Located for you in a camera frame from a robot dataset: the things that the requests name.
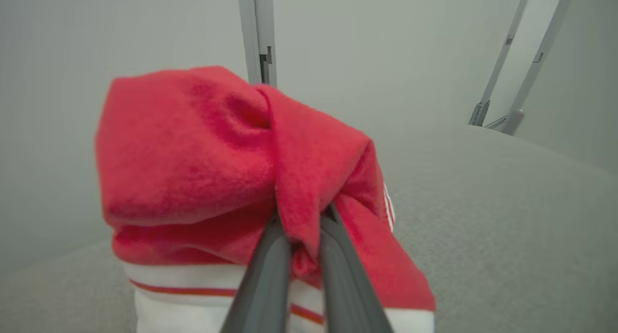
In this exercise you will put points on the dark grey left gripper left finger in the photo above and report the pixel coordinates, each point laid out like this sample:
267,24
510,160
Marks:
263,284

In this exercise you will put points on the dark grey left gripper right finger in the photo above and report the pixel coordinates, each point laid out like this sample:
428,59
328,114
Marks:
345,284

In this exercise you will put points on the grey metal folding frame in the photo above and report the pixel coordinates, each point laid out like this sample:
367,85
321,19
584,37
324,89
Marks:
526,77

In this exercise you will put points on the red jersey with white sleeves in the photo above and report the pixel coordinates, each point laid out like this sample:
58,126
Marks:
193,164

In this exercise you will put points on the grey partition post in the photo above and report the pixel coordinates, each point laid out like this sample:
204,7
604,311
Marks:
258,29

